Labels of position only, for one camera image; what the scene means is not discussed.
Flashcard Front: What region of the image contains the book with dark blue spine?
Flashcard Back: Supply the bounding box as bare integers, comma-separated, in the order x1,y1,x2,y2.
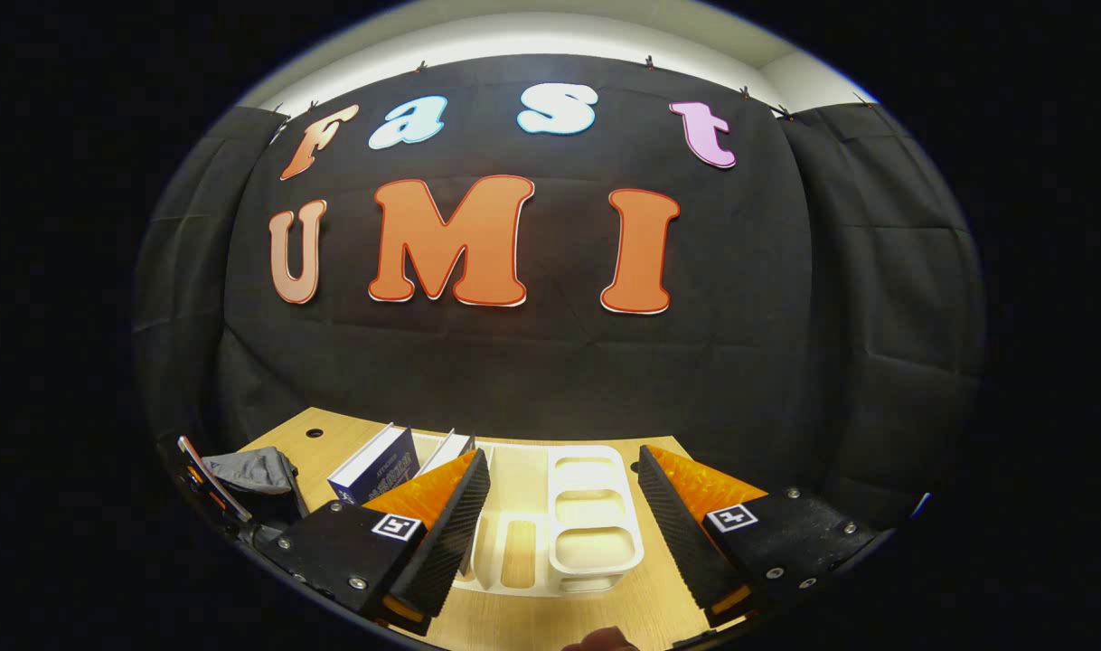
327,422,421,505

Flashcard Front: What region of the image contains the white book with blue picture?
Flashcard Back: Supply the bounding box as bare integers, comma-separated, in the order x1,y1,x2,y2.
413,429,475,480

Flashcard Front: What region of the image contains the cream white bookshelf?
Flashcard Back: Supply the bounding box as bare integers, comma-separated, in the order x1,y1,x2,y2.
406,432,646,598

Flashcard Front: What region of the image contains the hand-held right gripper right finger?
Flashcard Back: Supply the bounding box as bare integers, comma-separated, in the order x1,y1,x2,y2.
638,443,886,629

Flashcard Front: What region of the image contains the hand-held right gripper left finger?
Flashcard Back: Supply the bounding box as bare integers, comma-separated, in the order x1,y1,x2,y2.
259,448,494,634

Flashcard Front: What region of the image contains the grey schoolbag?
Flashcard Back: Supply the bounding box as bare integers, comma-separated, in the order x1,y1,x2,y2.
202,446,309,534

